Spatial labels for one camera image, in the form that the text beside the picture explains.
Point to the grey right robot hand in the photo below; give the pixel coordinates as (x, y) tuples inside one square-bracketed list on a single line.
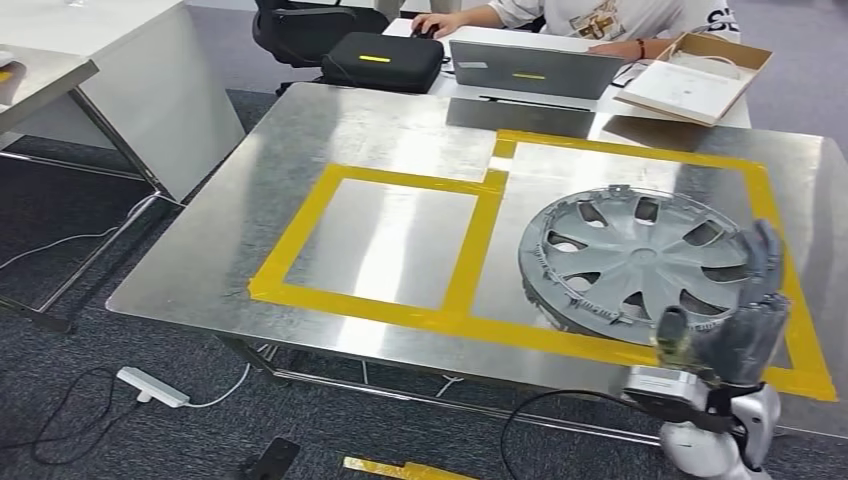
[(748, 344)]

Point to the grey plastic wheel hubcap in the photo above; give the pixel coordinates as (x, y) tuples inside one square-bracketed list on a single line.
[(629, 258)]

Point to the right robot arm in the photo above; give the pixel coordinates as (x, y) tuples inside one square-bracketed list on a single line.
[(696, 457)]

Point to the yellow tape marking on workbench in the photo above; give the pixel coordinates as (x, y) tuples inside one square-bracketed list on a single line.
[(474, 265)]

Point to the steel workbench table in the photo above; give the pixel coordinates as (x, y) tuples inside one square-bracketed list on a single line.
[(371, 132)]

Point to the open cardboard box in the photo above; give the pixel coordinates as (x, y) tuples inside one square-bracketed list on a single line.
[(689, 89)]

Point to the grey laptop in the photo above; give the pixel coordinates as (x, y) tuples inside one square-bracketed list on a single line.
[(536, 69)]

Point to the person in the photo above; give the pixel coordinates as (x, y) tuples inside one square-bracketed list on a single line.
[(596, 16)]

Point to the yellow floor tape strip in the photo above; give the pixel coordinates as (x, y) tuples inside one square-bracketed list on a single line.
[(404, 470)]

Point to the black zip case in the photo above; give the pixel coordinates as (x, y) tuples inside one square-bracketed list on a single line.
[(384, 63)]

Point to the black robot foot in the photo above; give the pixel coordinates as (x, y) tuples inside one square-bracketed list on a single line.
[(272, 460)]

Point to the black office chair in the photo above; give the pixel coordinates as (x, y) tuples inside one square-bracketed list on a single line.
[(311, 30)]

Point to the white power strip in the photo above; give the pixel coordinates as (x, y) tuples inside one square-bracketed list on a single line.
[(152, 387)]

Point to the white cabinet desk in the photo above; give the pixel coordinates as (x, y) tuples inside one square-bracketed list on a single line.
[(166, 86)]

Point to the steel side table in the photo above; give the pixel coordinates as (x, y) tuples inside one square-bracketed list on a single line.
[(40, 79)]

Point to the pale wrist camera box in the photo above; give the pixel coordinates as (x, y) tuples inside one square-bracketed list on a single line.
[(662, 389)]

